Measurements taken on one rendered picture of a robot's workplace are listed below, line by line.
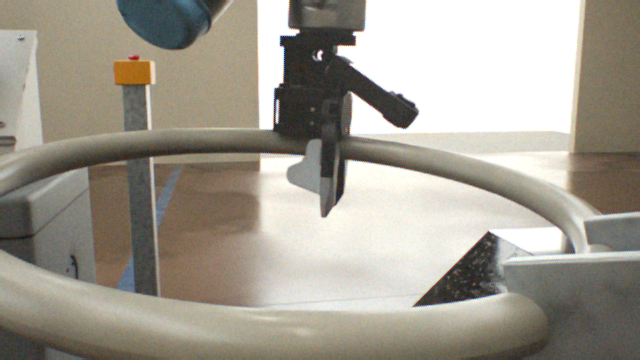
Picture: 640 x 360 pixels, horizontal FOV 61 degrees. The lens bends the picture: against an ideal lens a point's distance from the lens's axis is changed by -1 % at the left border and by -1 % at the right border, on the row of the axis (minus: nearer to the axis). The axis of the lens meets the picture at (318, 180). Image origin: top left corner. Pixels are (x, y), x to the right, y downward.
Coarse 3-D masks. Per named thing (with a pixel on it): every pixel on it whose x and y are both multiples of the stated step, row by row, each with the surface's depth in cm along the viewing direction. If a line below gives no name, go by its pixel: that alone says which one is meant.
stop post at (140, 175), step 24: (120, 72) 182; (144, 72) 184; (144, 96) 187; (144, 120) 188; (144, 168) 191; (144, 192) 193; (144, 216) 194; (144, 240) 195; (144, 264) 197; (144, 288) 199
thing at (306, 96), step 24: (288, 48) 65; (312, 48) 63; (336, 48) 64; (288, 72) 66; (312, 72) 64; (288, 96) 63; (312, 96) 62; (336, 96) 62; (288, 120) 64; (312, 120) 63
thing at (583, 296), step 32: (608, 224) 33; (544, 256) 25; (576, 256) 24; (608, 256) 23; (512, 288) 26; (544, 288) 25; (576, 288) 24; (608, 288) 23; (576, 320) 24; (608, 320) 23; (544, 352) 25; (576, 352) 24; (608, 352) 23
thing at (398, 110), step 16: (336, 64) 62; (352, 64) 63; (336, 80) 62; (352, 80) 62; (368, 80) 61; (368, 96) 61; (384, 96) 61; (400, 96) 62; (384, 112) 61; (400, 112) 61; (416, 112) 61
